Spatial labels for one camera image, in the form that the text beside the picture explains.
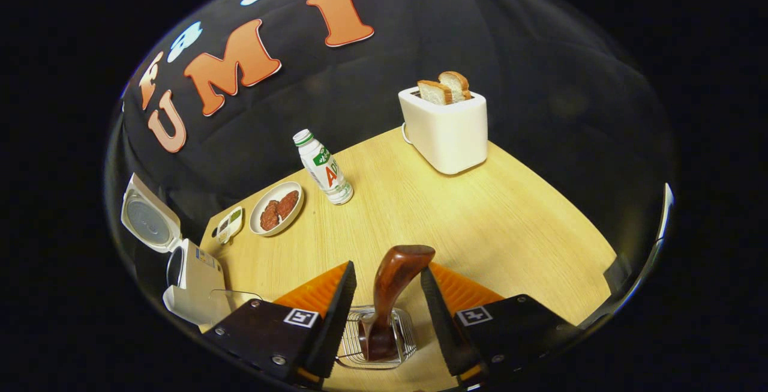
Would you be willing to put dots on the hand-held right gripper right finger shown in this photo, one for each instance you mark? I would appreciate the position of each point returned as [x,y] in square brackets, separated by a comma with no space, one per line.
[441,320]

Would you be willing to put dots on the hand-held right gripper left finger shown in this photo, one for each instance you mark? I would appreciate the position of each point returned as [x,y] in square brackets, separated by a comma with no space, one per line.
[336,326]

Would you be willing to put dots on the clear rice container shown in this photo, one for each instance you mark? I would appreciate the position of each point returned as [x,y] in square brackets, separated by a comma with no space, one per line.
[231,305]

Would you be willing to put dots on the white rice cooker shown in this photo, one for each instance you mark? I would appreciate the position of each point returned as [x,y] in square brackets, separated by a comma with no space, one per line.
[198,284]

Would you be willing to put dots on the white round plate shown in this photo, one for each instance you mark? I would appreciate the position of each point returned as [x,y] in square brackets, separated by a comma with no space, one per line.
[295,215]

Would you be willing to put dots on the brown meat piece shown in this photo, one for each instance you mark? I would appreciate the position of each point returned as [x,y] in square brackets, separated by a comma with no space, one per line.
[270,216]
[288,204]

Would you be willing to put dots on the white divided sauce dish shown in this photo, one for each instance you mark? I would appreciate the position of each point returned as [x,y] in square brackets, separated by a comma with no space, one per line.
[228,227]

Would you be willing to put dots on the white drink bottle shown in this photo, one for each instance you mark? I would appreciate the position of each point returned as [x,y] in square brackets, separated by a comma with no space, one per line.
[324,170]

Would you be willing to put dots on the white toaster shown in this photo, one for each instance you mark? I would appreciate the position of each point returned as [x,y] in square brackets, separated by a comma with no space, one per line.
[447,134]

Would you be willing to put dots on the black backdrop cloth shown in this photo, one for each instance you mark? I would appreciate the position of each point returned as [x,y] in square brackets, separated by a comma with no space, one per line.
[480,32]

